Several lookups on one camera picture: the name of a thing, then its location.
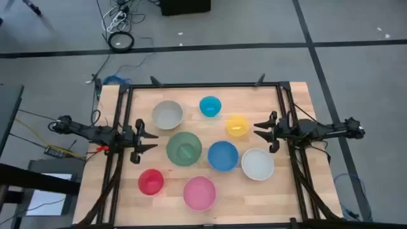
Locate black beam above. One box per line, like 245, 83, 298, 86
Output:
0, 162, 81, 196

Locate large pink bowl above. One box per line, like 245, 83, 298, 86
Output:
183, 176, 217, 212

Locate large blue bowl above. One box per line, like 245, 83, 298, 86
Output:
207, 141, 240, 173

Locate white screen monitor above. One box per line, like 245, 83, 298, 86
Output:
24, 172, 74, 218

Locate small red bowl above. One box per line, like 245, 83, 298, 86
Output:
137, 168, 165, 196

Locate small black electronics box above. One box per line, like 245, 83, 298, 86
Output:
43, 145, 67, 159

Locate blue floor cable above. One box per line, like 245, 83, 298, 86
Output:
333, 172, 373, 223

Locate yellow cable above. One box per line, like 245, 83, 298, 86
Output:
13, 117, 87, 159

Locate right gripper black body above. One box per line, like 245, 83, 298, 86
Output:
275, 116, 299, 141

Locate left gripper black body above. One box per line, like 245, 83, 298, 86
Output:
118, 126, 141, 153

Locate blue cable bundle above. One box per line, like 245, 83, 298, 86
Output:
102, 74, 132, 86

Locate black aluminium table frame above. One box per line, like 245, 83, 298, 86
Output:
74, 73, 344, 229

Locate large green bowl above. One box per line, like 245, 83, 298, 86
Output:
165, 131, 204, 167

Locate black coiled cable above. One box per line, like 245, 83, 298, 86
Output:
107, 31, 135, 53

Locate white power strip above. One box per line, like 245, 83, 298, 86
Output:
101, 9, 128, 33

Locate large beige bowl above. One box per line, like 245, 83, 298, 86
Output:
151, 100, 184, 130

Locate small teal bowl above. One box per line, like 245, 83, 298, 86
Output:
198, 95, 223, 118

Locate black tripod leg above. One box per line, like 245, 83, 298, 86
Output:
21, 0, 54, 32

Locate large white bowl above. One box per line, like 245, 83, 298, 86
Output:
240, 147, 275, 182

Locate small yellow bowl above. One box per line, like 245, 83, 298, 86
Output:
225, 114, 251, 138

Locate dark desk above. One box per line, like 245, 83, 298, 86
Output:
0, 83, 25, 157

